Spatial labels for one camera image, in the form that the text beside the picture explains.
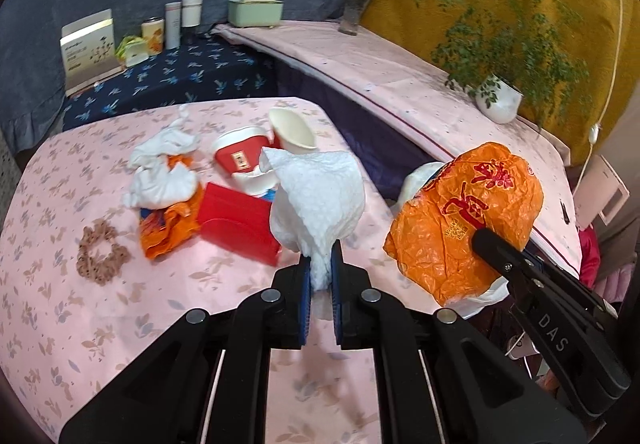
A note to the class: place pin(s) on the cream and orange tin can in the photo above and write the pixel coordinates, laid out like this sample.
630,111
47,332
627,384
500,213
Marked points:
153,36

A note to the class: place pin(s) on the white plastic bag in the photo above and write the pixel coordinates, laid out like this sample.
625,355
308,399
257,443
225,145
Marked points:
417,184

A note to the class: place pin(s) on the orange plastic wrapper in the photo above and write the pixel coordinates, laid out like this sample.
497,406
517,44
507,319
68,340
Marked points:
167,229

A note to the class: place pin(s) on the glass vase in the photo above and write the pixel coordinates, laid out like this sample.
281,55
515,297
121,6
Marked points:
354,14

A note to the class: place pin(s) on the white printed carton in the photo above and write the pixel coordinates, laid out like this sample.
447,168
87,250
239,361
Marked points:
90,54

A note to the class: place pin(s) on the white plant pot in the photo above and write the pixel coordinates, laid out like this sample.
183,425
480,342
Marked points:
497,101

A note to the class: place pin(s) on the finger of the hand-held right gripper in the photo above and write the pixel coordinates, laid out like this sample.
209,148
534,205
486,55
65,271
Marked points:
500,254

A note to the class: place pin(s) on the red and white paper cup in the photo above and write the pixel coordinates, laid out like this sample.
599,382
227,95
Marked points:
240,156

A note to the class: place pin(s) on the red garment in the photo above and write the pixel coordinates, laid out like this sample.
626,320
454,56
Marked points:
589,254

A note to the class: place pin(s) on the brown hair scrunchie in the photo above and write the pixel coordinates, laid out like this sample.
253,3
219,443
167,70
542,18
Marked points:
90,264

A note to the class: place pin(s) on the white paper towel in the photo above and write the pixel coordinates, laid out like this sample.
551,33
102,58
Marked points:
315,194

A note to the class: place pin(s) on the pale green tissue box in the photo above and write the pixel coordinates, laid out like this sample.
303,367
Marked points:
255,14

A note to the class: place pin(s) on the slim white bottle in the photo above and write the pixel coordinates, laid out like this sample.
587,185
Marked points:
173,26

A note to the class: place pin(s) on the white and black bottle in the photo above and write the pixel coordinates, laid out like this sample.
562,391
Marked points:
192,14

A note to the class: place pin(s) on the speckled grey cloth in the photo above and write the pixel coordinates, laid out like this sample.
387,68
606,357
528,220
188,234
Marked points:
7,159

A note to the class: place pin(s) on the red flat paper box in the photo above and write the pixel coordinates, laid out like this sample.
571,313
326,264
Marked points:
232,219

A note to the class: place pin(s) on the orange plastic bag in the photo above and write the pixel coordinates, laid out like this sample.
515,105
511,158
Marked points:
465,224

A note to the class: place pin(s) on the cream paper cup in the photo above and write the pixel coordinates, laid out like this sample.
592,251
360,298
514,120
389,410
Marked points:
292,129

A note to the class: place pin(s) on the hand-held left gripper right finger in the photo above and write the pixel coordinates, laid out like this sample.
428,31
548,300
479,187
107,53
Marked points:
339,304

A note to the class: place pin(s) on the green snack packet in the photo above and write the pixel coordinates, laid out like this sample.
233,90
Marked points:
131,51

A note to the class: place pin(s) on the navy floral cloth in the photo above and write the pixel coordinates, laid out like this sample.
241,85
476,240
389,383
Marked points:
200,74

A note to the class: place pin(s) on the white cotton glove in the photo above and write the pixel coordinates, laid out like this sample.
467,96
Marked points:
160,179

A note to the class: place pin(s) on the pale pink blanket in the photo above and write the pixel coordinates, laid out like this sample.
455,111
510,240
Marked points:
400,79

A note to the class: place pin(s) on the green leafy plant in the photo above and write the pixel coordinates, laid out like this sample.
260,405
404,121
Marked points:
505,39

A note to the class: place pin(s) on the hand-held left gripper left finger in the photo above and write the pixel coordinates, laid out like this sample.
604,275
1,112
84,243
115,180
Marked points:
302,304

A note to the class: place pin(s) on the dark purple cloth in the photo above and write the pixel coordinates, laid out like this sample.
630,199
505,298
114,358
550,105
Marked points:
370,144

